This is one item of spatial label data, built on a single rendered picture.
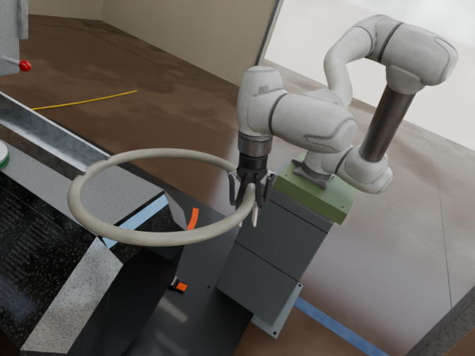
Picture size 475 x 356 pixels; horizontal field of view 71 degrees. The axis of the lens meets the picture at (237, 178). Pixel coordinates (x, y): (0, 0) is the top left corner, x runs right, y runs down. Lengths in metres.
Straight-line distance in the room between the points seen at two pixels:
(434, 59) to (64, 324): 1.29
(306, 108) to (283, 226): 1.04
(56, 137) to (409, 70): 1.08
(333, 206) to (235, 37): 4.95
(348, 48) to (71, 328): 1.13
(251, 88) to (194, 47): 5.91
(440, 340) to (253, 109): 1.56
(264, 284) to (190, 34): 5.45
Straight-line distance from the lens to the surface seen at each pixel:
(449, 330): 1.97
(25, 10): 1.19
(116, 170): 1.34
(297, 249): 1.71
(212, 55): 6.44
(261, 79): 0.77
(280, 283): 1.86
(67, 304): 1.11
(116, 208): 1.16
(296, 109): 0.71
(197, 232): 0.74
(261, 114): 0.76
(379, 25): 1.19
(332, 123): 0.68
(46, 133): 1.16
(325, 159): 1.60
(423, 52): 1.15
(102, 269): 1.09
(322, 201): 1.57
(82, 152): 1.11
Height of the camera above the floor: 1.58
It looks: 29 degrees down
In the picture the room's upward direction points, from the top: 20 degrees clockwise
